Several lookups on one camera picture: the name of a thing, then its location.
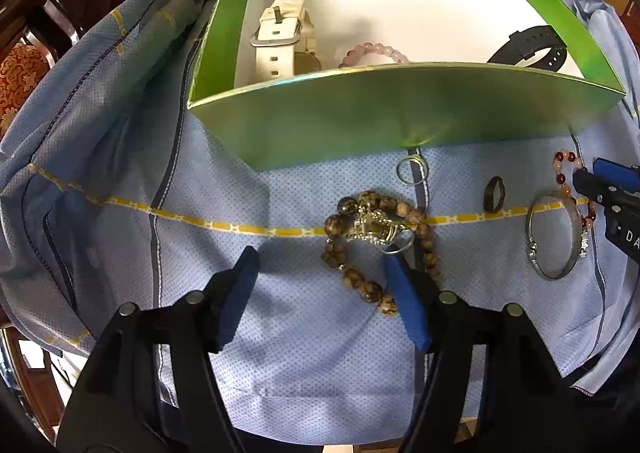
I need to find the white wristwatch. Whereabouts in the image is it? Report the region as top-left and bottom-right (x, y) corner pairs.
(249, 0), (317, 86)

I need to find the black wristwatch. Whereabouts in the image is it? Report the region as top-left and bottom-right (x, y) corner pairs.
(486, 25), (568, 70)

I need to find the red and pink bead bracelet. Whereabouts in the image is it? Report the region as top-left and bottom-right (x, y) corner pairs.
(552, 149), (598, 261)

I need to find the dark ring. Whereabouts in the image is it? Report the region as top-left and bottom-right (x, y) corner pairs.
(482, 176), (506, 212)

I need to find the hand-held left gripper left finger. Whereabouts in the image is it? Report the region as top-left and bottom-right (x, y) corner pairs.
(62, 245), (261, 453)

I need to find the green cardboard box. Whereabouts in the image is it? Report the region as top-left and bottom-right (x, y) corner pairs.
(187, 0), (628, 172)

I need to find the brown wooden bead bracelet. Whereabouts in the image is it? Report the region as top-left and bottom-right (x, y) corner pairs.
(322, 189), (443, 318)

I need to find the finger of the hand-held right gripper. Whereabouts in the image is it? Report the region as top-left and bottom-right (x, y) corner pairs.
(572, 168), (640, 214)
(592, 158), (640, 181)

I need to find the silver ring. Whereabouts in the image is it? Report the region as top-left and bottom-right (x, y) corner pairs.
(396, 155), (429, 185)

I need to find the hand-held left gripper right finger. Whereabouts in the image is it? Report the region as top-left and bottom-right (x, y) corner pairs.
(382, 245), (601, 453)

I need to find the small red gold patterned cushion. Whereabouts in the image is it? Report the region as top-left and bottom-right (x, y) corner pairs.
(0, 45), (51, 126)

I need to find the gold charm with key ring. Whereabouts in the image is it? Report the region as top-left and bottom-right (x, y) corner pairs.
(350, 205), (416, 254)

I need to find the light blue cloth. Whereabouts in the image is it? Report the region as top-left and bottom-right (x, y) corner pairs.
(0, 0), (640, 416)

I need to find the silver bangle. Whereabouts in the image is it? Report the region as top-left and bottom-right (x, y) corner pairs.
(527, 189), (583, 281)

